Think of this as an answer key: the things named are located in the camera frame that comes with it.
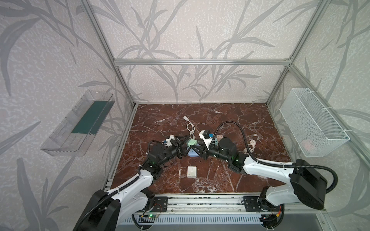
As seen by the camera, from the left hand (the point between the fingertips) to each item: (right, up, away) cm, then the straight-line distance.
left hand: (193, 137), depth 73 cm
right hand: (0, -1, +2) cm, 3 cm away
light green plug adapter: (0, -3, +1) cm, 3 cm away
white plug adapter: (-1, -22, +10) cm, 24 cm away
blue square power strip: (0, -8, 0) cm, 8 cm away
